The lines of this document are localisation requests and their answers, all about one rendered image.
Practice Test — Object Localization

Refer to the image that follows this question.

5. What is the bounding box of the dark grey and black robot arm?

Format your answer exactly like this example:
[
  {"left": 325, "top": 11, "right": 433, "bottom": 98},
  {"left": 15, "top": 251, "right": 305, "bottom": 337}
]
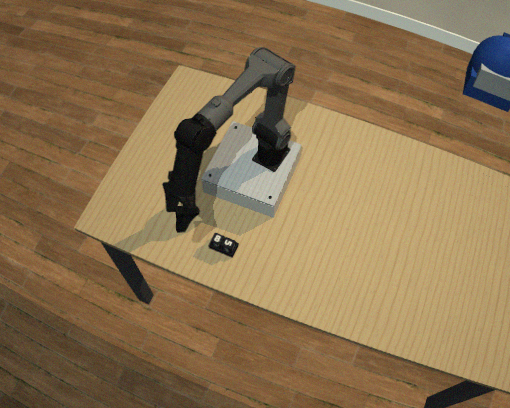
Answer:
[{"left": 173, "top": 47, "right": 296, "bottom": 178}]

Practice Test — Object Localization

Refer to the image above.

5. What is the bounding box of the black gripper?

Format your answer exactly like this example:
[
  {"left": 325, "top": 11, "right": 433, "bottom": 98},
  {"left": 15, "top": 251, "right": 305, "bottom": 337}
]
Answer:
[{"left": 162, "top": 171, "right": 200, "bottom": 233}]

